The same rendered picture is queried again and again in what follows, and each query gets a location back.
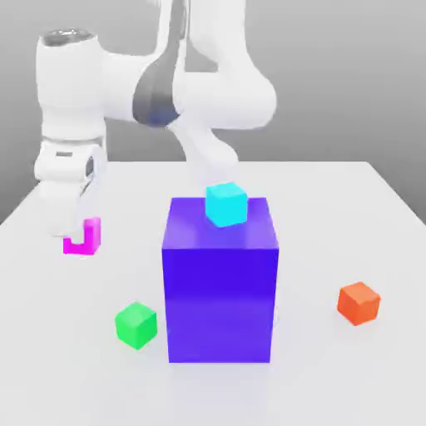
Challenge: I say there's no small cyan cube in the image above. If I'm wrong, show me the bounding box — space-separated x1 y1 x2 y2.
205 181 249 229

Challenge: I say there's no small orange cube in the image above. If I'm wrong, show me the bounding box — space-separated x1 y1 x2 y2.
336 281 381 327

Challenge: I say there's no small magenta cube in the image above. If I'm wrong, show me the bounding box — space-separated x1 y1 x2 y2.
62 216 102 256

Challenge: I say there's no small green cube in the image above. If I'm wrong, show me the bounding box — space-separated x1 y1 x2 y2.
114 300 158 351

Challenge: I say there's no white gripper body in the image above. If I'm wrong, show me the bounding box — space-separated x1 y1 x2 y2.
38 178 102 238

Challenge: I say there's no large purple box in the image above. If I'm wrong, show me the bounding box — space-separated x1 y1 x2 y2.
161 196 280 364

